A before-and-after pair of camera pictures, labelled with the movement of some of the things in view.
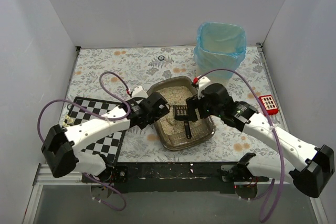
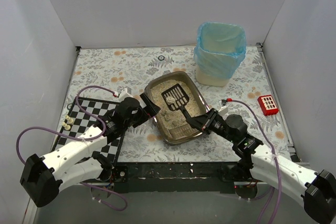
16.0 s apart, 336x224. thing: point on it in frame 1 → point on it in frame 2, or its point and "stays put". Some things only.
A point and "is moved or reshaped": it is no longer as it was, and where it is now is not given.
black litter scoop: x=180 y=114 → x=175 y=97
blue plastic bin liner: x=220 y=45 stays put
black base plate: x=171 y=177 stays put
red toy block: x=269 y=105 stays put
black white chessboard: x=83 y=109 stays put
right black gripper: x=192 y=107 → x=209 y=120
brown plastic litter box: x=170 y=132 is moved or reshaped
